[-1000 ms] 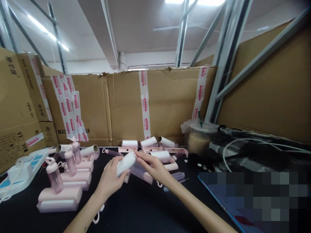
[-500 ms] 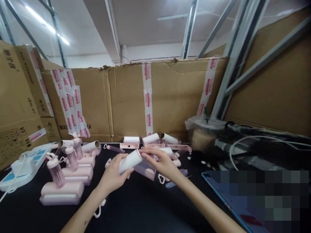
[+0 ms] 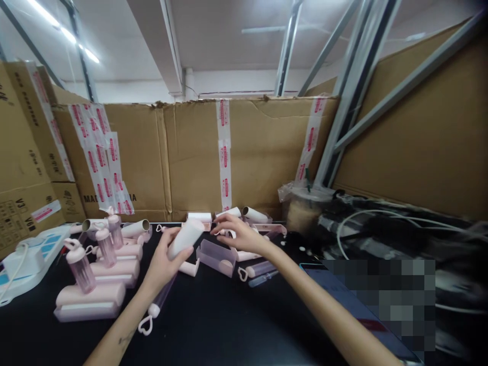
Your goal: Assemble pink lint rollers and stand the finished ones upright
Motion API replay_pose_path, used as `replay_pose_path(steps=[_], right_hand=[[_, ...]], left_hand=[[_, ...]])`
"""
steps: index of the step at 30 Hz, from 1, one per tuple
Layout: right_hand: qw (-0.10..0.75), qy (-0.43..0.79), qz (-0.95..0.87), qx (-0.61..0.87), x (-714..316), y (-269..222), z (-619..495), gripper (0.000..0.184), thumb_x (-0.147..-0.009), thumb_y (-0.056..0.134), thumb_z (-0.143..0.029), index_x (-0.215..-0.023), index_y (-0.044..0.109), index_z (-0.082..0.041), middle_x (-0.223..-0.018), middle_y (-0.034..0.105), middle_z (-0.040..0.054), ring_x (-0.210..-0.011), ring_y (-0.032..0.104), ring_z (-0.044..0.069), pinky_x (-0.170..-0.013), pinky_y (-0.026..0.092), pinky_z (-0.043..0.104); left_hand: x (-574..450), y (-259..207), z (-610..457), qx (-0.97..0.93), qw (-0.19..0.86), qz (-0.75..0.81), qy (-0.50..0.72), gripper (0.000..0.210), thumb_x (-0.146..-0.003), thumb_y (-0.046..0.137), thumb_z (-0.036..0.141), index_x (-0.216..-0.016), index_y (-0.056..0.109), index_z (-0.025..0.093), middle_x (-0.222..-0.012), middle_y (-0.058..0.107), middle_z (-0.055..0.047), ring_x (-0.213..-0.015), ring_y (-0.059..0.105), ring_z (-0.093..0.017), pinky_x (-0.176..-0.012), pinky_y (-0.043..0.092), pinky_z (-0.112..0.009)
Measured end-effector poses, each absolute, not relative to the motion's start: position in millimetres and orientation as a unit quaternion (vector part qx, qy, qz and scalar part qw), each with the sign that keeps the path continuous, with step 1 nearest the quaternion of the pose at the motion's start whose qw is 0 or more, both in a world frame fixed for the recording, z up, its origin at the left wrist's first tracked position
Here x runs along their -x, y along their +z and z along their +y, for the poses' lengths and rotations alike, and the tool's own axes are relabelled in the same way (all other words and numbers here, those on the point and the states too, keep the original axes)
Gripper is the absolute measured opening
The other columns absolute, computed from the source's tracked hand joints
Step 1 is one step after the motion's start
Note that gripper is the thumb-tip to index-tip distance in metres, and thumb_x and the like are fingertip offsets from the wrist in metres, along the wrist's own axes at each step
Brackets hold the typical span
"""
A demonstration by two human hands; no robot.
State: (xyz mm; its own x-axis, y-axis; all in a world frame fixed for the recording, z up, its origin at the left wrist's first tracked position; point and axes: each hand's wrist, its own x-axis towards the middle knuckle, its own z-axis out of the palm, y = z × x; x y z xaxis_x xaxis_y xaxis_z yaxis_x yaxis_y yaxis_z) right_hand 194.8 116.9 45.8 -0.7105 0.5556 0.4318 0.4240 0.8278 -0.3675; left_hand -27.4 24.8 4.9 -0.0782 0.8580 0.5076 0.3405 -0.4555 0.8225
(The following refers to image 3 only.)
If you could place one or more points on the person's right hand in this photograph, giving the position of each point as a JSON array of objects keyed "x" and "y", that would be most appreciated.
[{"x": 246, "y": 236}]

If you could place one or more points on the person's left hand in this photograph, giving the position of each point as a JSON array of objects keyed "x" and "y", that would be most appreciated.
[{"x": 162, "y": 263}]

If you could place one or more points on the person's left thumb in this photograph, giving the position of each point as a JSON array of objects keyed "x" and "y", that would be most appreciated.
[{"x": 183, "y": 256}]

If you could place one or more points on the person's left fingers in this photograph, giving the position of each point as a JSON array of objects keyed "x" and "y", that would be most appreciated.
[{"x": 167, "y": 238}]

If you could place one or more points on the person's right index finger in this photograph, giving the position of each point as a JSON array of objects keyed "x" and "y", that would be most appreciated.
[{"x": 225, "y": 218}]

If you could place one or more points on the person's right thumb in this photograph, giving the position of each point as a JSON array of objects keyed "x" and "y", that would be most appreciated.
[{"x": 228, "y": 241}]

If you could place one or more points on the person's right fingers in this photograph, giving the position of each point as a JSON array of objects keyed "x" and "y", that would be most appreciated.
[{"x": 227, "y": 230}]

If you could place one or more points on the white lint roll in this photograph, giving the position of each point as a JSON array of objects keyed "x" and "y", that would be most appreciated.
[
  {"x": 199, "y": 221},
  {"x": 185, "y": 237}
]

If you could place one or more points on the brown cardboard tube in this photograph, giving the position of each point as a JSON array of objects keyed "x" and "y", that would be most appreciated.
[
  {"x": 257, "y": 214},
  {"x": 137, "y": 228},
  {"x": 233, "y": 212},
  {"x": 93, "y": 225}
]

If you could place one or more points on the pink curved cap piece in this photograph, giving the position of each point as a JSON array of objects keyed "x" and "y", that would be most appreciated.
[{"x": 189, "y": 267}]

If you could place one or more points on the open clear pink case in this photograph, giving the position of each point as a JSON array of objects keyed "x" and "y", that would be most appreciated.
[{"x": 215, "y": 259}]

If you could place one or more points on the white wrapped lint roll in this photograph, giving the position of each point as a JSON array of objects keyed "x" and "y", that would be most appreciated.
[{"x": 199, "y": 221}]

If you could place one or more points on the small clear tube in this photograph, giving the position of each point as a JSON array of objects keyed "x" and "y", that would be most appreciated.
[{"x": 263, "y": 280}]

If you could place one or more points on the taped cardboard sheet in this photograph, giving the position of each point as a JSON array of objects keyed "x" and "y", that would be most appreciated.
[{"x": 183, "y": 160}]

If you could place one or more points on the plastic drink cup in bag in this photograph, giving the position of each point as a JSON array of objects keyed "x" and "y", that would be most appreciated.
[{"x": 305, "y": 207}]

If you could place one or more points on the large pink lint roller case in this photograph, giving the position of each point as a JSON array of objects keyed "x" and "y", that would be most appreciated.
[{"x": 89, "y": 303}]

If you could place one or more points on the blue-edged tablet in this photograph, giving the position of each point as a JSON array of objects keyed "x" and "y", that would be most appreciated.
[{"x": 324, "y": 282}]

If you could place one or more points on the white power strip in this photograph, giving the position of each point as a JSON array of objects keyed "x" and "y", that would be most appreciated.
[{"x": 42, "y": 259}]

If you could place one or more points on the stack of printed cardboard boxes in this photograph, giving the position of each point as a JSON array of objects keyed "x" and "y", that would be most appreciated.
[{"x": 23, "y": 160}]

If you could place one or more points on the plain cardboard panel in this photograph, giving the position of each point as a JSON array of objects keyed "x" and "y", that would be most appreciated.
[{"x": 419, "y": 133}]

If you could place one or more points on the black bag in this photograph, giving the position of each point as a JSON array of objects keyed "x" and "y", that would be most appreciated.
[{"x": 453, "y": 244}]

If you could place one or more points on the ceiling strip light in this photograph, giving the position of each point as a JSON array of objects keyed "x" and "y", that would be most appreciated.
[{"x": 65, "y": 32}]

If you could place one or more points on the grey metal frame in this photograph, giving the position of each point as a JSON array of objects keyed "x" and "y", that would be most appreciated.
[{"x": 354, "y": 95}]

